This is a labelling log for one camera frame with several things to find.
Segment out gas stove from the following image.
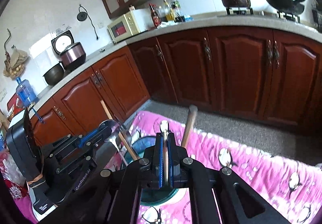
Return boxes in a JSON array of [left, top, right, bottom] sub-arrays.
[[219, 6, 302, 23]]

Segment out purple rice cooker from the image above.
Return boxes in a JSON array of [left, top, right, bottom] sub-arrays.
[[51, 30, 87, 71]]

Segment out red box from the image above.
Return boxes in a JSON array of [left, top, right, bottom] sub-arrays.
[[7, 95, 26, 114]]

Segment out wooden lower cabinets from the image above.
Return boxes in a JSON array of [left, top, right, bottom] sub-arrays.
[[30, 25, 322, 144]]

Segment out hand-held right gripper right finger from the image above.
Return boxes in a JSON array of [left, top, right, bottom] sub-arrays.
[[168, 133, 290, 224]]

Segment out teal lidded utensil holder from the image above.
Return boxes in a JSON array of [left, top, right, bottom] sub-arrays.
[[124, 135, 188, 207]]

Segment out yellow cap oil bottle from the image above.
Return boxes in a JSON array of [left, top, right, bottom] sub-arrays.
[[168, 0, 184, 23]]

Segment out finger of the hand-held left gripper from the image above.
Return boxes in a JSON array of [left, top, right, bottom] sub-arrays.
[[49, 147, 101, 177], [41, 123, 120, 157]]

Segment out black dish rack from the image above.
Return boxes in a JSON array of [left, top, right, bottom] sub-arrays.
[[312, 0, 322, 31]]

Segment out blue water jug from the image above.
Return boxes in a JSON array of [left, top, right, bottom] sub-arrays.
[[15, 77, 38, 109]]

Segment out red label sauce bottle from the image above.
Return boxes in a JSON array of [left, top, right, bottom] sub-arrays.
[[149, 3, 161, 27]]

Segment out pink penguin printed blanket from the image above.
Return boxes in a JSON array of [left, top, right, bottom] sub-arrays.
[[15, 110, 320, 224]]

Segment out cream microwave oven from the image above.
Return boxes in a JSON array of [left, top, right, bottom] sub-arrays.
[[108, 10, 149, 43]]

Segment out black wok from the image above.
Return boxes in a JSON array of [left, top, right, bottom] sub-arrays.
[[264, 0, 307, 14]]

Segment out white rag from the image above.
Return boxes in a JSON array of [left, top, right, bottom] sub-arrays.
[[157, 21, 176, 29]]

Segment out round black wall device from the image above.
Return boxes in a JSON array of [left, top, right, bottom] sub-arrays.
[[77, 5, 99, 40]]

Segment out person's left hand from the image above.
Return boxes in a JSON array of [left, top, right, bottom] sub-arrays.
[[26, 173, 57, 216]]

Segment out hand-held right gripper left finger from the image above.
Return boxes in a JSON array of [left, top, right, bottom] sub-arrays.
[[57, 132, 165, 224]]

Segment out small cooking oil bottle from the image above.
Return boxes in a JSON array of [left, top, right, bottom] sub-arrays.
[[163, 0, 174, 22]]

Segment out black inner cooker pot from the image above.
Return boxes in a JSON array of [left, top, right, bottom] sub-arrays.
[[43, 62, 65, 86]]

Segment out hanging bag of nuts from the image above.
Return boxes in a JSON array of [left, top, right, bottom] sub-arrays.
[[3, 45, 28, 79]]

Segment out silver spoon wooden handle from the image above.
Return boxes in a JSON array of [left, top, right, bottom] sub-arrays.
[[181, 104, 199, 149]]

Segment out grey stone countertop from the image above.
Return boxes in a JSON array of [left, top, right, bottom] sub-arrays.
[[33, 14, 322, 111]]

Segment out dark soy sauce bottle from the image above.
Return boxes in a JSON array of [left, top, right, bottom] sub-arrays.
[[158, 6, 167, 23]]

